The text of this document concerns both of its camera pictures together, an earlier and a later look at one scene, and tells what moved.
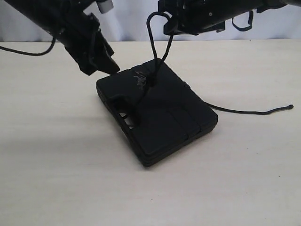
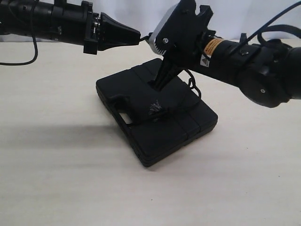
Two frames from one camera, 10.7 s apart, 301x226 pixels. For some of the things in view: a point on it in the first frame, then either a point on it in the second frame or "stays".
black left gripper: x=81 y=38 → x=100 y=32
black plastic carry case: x=154 y=110 stays
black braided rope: x=157 y=62 → x=137 y=109
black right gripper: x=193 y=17 → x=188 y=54
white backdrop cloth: x=128 y=22 stays
